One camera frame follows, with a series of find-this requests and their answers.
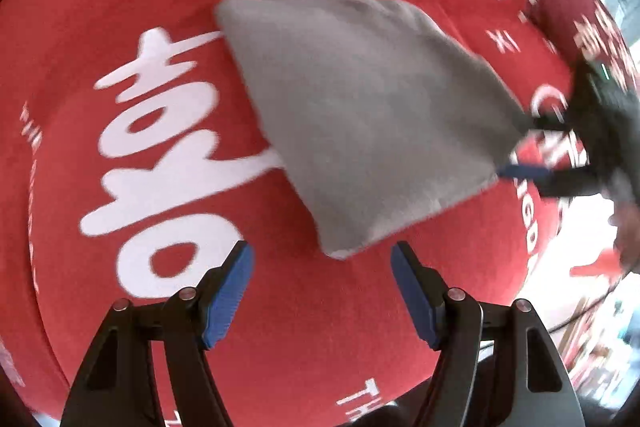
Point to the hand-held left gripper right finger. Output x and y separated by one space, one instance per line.
417 297

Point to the red printed blanket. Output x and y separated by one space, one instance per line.
300 332

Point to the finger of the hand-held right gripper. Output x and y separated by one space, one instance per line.
552 123
525 171

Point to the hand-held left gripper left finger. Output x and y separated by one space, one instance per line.
230 297

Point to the dark red printed pillow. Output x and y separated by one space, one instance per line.
590 17

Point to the grey knit sweater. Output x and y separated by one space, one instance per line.
370 117

